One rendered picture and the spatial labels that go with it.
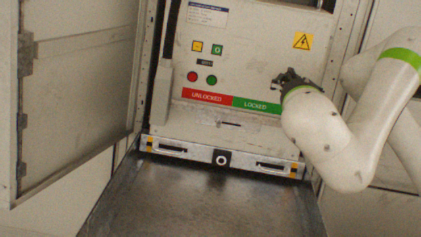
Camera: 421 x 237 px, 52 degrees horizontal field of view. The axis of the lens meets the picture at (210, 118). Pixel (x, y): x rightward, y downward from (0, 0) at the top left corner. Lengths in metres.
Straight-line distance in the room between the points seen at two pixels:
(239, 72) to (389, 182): 0.75
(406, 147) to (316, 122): 0.56
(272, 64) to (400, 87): 0.42
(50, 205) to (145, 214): 0.76
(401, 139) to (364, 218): 0.54
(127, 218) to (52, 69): 0.42
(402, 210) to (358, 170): 0.94
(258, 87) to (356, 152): 0.54
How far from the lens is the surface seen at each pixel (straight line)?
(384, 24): 1.54
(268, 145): 1.41
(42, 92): 1.18
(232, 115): 1.33
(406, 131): 1.33
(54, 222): 1.91
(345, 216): 1.77
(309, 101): 0.83
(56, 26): 1.17
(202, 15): 1.31
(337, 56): 1.54
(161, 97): 1.26
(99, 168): 1.72
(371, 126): 0.96
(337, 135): 0.85
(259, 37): 1.31
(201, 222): 1.17
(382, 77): 1.07
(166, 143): 1.42
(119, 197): 1.22
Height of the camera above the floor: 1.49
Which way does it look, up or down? 20 degrees down
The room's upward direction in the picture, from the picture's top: 10 degrees clockwise
